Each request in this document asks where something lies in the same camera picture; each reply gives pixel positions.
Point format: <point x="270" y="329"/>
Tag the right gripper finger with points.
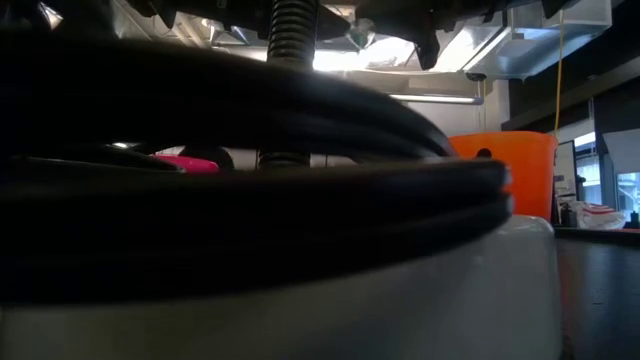
<point x="430" y="50"/>

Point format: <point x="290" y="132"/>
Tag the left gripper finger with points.
<point x="332" y="24"/>

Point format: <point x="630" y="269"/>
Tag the clear candy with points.
<point x="361" y="34"/>

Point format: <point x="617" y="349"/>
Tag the ceiling light tube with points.
<point x="435" y="99"/>

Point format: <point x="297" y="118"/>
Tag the person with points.
<point x="207" y="154"/>

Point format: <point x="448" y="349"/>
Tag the orange plastic bucket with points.
<point x="525" y="170"/>

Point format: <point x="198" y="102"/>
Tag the pink plastic bucket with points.
<point x="192" y="164"/>

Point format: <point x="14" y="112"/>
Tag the white plastic bag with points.
<point x="597" y="215"/>

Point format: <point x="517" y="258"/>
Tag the white desk lamp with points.
<point x="400" y="310"/>

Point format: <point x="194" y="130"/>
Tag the black table mat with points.
<point x="600" y="300"/>

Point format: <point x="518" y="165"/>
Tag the silver ceiling duct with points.
<point x="500" y="55"/>

